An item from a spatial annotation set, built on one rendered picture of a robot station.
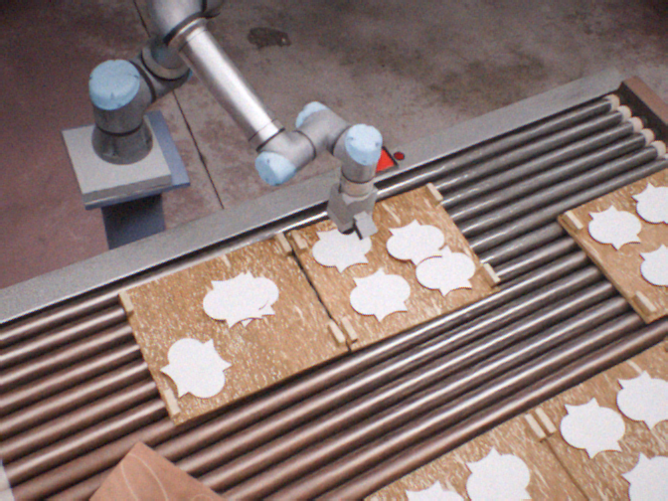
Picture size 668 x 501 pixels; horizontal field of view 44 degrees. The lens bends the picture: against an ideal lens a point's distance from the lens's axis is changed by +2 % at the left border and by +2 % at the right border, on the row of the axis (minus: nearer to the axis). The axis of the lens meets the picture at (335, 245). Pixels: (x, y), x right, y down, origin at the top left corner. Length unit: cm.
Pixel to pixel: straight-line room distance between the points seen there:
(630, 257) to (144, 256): 120
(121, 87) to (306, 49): 194
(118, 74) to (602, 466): 140
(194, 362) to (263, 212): 46
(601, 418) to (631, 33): 282
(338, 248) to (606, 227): 70
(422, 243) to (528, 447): 54
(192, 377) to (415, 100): 222
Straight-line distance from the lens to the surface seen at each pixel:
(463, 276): 201
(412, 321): 193
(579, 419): 192
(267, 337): 186
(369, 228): 185
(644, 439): 197
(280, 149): 166
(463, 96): 382
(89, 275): 199
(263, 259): 197
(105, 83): 206
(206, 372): 181
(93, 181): 215
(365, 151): 167
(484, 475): 180
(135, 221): 235
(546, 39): 424
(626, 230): 226
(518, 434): 187
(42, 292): 199
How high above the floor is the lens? 257
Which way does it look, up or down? 54 degrees down
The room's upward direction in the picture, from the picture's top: 11 degrees clockwise
